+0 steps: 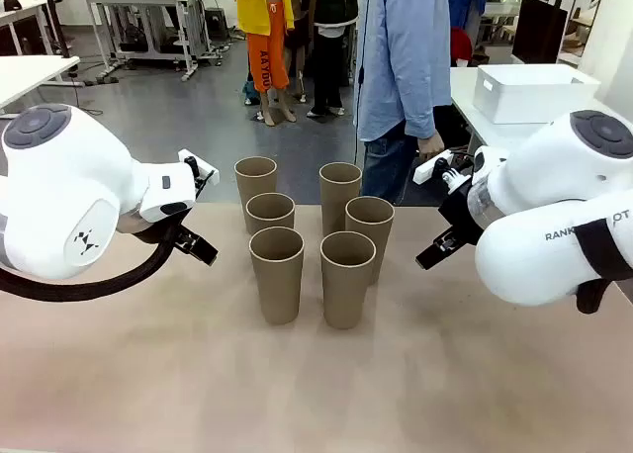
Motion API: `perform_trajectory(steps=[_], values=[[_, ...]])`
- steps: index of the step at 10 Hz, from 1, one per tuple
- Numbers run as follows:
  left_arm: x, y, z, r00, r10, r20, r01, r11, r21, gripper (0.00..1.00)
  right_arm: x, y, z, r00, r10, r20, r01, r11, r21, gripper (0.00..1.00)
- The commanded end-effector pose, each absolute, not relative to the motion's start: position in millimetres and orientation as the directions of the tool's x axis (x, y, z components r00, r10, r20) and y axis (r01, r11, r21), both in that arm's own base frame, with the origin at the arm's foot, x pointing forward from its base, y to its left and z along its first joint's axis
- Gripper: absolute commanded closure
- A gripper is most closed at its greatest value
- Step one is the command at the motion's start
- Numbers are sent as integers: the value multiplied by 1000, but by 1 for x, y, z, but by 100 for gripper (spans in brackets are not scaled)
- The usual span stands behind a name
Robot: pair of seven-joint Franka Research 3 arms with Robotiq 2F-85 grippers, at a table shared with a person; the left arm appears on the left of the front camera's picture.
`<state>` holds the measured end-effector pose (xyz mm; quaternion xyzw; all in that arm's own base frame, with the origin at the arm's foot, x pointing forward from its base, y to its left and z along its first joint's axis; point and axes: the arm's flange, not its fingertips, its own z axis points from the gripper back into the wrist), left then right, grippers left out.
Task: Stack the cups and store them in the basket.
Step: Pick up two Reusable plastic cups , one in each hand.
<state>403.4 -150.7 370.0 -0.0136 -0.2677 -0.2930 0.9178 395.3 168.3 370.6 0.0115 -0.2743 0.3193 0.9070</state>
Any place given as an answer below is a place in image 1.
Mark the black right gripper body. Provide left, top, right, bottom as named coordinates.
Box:
left=438, top=177, right=485, bottom=242

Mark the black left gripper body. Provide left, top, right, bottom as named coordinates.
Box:
left=164, top=215, right=198, bottom=242

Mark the brown paper cup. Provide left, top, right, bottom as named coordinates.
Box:
left=248, top=226, right=306, bottom=325
left=244, top=192, right=297, bottom=236
left=319, top=230, right=378, bottom=330
left=344, top=195, right=397, bottom=286
left=233, top=155, right=279, bottom=222
left=318, top=162, right=364, bottom=239

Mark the white plastic basket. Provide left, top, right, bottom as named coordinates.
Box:
left=473, top=64, right=602, bottom=126

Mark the blue-sleeved left forearm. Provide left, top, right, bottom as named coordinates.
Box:
left=403, top=71, right=440, bottom=140

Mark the person's left hand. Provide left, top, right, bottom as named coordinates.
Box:
left=417, top=133, right=446, bottom=163

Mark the white table with metal legs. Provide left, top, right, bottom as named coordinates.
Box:
left=447, top=65, right=633, bottom=150

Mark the red rounded object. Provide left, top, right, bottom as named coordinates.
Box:
left=449, top=27, right=476, bottom=61

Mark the person in light blue shirt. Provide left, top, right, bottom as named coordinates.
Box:
left=353, top=0, right=452, bottom=205

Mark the figure in yellow jacket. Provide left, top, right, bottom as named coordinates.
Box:
left=222, top=0, right=298, bottom=128

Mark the black monitor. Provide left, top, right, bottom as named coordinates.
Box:
left=511, top=0, right=570, bottom=66

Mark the black computer tower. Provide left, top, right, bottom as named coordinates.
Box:
left=204, top=7, right=231, bottom=44

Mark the person in dark blue jacket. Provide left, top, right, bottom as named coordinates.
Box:
left=447, top=0, right=489, bottom=34

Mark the person in black clothes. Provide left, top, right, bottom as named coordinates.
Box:
left=296, top=0, right=361, bottom=121

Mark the black pole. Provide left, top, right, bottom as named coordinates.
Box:
left=42, top=0, right=70, bottom=58

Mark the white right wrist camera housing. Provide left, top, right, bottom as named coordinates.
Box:
left=412, top=148, right=454, bottom=185

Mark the black left arm cable sleeve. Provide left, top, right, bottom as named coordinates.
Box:
left=0, top=220, right=185, bottom=304

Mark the black arm cable sleeve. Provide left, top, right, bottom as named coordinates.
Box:
left=573, top=215, right=633, bottom=316
left=0, top=220, right=185, bottom=304

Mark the black right arm cable sleeve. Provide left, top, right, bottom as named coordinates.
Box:
left=573, top=215, right=633, bottom=316

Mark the white desk with dark frame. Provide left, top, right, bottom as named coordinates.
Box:
left=0, top=0, right=68, bottom=56

